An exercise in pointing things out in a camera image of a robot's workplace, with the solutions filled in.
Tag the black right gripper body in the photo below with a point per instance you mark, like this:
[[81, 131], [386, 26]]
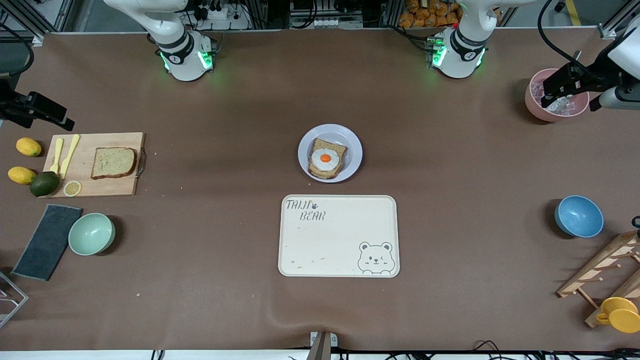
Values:
[[11, 107]]

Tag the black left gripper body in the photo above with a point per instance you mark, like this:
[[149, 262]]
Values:
[[596, 72]]

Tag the brown bread slice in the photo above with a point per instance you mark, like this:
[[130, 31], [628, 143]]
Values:
[[112, 162]]

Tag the pale blue round plate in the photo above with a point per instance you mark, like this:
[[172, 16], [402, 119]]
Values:
[[350, 140]]

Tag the fried egg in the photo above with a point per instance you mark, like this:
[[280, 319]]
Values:
[[325, 158]]

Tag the toast with fried egg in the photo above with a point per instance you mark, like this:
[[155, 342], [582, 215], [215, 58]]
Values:
[[322, 146]]

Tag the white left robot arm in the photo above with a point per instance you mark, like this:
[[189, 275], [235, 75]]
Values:
[[460, 50]]

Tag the clear ice cubes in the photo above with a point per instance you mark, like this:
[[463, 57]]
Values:
[[562, 107]]

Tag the pink bowl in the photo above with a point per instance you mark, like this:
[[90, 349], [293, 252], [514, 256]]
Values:
[[532, 102]]

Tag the metal scoop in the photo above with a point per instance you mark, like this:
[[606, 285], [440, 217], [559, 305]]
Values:
[[576, 56]]

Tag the yellow plastic fork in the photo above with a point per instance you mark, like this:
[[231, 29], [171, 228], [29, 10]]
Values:
[[58, 150]]

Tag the yellow plastic knife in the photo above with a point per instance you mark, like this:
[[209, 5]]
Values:
[[70, 155]]

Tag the wooden cutting board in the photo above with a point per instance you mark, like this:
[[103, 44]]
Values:
[[100, 140]]

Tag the yellow lemon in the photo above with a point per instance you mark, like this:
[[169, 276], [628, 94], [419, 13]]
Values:
[[28, 146], [21, 175]]

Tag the green avocado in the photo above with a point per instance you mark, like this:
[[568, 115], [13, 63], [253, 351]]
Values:
[[44, 184]]

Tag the lemon slice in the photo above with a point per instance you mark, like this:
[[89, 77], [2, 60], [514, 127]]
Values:
[[72, 188]]

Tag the mint green bowl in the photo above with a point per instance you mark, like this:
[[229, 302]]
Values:
[[91, 234]]

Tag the blue bowl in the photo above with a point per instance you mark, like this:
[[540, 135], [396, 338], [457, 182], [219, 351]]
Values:
[[579, 216]]

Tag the dark grey cloth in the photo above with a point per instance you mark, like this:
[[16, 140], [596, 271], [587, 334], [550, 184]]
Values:
[[47, 242]]

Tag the orange snack packs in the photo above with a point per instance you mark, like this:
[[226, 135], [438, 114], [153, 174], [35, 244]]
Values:
[[425, 15]]

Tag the wooden dish rack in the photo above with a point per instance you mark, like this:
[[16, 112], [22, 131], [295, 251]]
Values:
[[595, 267]]

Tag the yellow cup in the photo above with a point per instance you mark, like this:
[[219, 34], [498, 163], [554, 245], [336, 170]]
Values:
[[622, 317]]

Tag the long white power strip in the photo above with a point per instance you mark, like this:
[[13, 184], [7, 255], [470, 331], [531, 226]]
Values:
[[325, 22]]

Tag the cream bear print tray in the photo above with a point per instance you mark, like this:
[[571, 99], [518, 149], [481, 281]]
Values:
[[340, 240]]

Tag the aluminium frame post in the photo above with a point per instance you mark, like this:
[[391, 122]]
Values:
[[607, 32], [37, 39]]

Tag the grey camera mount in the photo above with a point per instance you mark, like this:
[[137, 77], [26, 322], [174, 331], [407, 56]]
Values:
[[320, 350]]

